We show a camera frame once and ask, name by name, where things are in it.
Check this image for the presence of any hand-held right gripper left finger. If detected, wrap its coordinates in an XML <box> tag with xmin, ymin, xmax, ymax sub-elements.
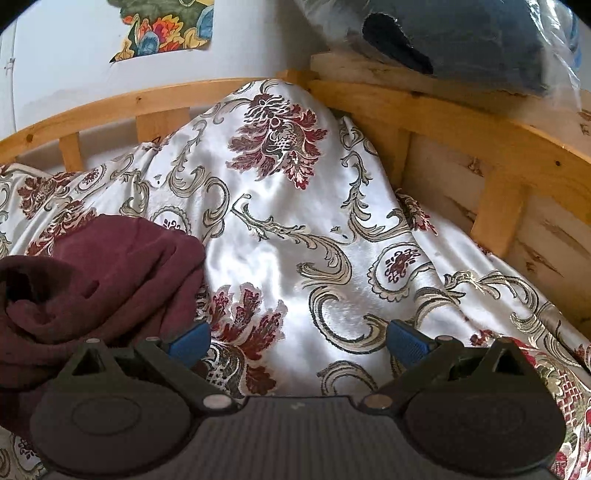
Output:
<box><xmin>58</xmin><ymin>321</ymin><xmax>239</xmax><ymax>412</ymax></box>

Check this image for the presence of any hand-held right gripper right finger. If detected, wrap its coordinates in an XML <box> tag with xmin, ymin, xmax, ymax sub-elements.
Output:
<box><xmin>358</xmin><ymin>319</ymin><xmax>539</xmax><ymax>412</ymax></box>

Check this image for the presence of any maroon long-sleeve top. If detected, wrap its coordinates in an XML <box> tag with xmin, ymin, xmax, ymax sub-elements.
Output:
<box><xmin>0</xmin><ymin>215</ymin><xmax>214</xmax><ymax>445</ymax></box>

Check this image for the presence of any clear plastic bag of clothes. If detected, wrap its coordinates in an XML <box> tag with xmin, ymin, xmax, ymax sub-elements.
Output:
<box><xmin>295</xmin><ymin>0</ymin><xmax>583</xmax><ymax>99</ymax></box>

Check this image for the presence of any floral satin bedspread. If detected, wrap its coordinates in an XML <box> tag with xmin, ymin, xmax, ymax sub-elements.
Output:
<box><xmin>0</xmin><ymin>78</ymin><xmax>591</xmax><ymax>480</ymax></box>

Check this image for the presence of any wooden bed frame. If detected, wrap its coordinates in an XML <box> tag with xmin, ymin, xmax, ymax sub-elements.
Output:
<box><xmin>0</xmin><ymin>51</ymin><xmax>591</xmax><ymax>343</ymax></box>

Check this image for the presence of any white wall pipe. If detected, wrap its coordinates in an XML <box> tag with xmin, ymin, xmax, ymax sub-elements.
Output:
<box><xmin>0</xmin><ymin>30</ymin><xmax>18</xmax><ymax>137</ymax></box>

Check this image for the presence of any landscape drawing wall poster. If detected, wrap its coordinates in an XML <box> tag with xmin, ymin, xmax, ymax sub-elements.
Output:
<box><xmin>109</xmin><ymin>0</ymin><xmax>216</xmax><ymax>64</ymax></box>

